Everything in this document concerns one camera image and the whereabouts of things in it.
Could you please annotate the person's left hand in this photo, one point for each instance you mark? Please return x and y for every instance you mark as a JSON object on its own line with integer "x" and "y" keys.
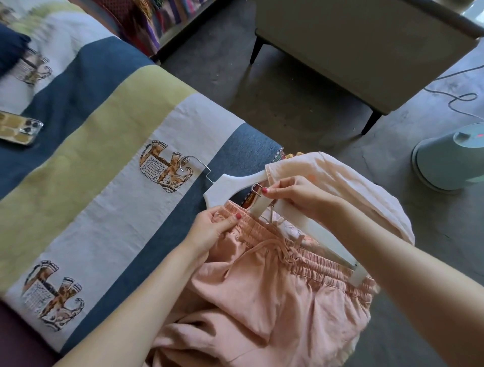
{"x": 206, "y": 236}

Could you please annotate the person's right hand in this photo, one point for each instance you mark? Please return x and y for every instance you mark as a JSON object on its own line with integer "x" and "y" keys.
{"x": 306, "y": 198}

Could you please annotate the person's left thumb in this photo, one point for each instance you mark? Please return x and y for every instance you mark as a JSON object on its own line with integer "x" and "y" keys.
{"x": 228, "y": 222}

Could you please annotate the person's right thumb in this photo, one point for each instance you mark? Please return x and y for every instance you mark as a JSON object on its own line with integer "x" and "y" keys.
{"x": 281, "y": 194}

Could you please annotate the white clip hanger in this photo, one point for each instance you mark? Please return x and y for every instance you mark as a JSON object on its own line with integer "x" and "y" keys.
{"x": 227, "y": 185}

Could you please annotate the person's left forearm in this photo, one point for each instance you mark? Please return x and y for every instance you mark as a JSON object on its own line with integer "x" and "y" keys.
{"x": 132, "y": 306}

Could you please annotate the person's right forearm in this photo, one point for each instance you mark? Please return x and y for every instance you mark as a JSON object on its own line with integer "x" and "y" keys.
{"x": 408, "y": 279}

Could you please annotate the pale pink shirt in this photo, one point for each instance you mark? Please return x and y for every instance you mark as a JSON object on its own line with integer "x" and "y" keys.
{"x": 359, "y": 189}

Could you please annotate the striped elephant print bedspread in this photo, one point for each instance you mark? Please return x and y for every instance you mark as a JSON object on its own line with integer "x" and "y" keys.
{"x": 113, "y": 132}

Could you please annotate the beige armchair with black legs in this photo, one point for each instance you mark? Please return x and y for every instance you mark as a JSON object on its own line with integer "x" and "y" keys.
{"x": 359, "y": 49}

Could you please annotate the pale green fan base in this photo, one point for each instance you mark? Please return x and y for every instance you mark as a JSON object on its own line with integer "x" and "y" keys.
{"x": 450, "y": 158}

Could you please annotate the shelf of colourful textiles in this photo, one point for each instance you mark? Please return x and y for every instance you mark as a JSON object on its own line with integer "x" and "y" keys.
{"x": 158, "y": 19}

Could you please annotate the smartphone with yellow case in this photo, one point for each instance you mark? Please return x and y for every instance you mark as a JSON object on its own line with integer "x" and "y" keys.
{"x": 17, "y": 127}

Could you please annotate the maroon bed sheet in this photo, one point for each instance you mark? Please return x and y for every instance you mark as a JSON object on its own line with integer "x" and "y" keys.
{"x": 19, "y": 340}

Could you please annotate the dark blue pillow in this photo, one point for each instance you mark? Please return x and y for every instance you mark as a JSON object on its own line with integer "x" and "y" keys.
{"x": 11, "y": 49}

